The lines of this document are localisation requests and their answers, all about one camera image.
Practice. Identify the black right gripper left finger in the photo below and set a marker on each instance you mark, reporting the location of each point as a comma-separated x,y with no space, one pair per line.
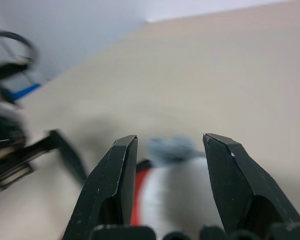
107,180

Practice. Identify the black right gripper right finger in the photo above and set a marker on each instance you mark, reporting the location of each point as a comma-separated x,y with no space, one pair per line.
232,180

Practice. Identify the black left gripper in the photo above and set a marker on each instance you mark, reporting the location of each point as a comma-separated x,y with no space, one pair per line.
7,150

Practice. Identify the red object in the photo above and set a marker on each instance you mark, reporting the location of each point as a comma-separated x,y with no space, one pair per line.
138,190

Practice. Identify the white plush toy blue tail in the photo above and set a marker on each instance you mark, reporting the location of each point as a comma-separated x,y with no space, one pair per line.
170,195

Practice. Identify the blue background object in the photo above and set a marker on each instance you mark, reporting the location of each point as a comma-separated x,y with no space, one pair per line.
25,91

